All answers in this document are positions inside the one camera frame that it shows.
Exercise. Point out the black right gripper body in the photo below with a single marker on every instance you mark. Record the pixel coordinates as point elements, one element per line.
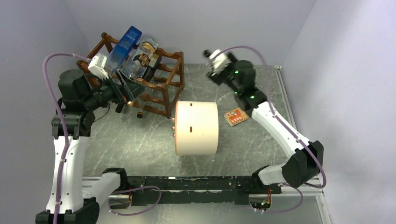
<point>225,75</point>

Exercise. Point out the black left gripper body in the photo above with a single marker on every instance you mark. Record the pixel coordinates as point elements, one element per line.
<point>107,94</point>

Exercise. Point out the clear glass liquor bottle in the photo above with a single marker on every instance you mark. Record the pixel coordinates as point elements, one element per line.
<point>136,65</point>

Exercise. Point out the dark green wine bottle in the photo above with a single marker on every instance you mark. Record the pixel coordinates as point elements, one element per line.
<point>207,53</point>

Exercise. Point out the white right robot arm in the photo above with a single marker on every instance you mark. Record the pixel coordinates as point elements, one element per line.
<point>305,157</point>

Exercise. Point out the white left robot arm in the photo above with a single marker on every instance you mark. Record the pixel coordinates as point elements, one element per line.
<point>71,127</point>

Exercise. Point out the gold capped bottle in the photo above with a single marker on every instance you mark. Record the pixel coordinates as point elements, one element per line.
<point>133,103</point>

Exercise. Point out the black capped bottle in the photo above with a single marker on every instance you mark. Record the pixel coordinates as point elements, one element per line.
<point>119,107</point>

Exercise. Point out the brown wooden wine rack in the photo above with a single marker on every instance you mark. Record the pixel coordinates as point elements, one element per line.
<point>162,91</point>

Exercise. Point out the dark bottle white label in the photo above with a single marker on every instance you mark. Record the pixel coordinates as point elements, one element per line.
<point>151,68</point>

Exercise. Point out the blue boxed bottle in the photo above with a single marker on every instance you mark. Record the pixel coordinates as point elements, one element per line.
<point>121,50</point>

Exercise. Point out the orange patterned small card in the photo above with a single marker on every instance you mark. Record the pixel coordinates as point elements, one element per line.
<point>235,116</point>

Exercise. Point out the white cylindrical container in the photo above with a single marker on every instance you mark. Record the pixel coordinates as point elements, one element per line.
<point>196,128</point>

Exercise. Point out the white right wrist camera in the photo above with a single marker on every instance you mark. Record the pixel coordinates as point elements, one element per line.
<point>218,61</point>

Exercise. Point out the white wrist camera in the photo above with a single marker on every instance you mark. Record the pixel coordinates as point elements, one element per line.
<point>97,66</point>
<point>218,61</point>

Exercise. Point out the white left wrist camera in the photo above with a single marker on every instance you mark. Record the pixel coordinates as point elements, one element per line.
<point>97,66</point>

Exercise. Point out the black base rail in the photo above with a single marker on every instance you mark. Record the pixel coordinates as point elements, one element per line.
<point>146,190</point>

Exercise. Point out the aluminium frame rail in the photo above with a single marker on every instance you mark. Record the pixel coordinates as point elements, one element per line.
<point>92,182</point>

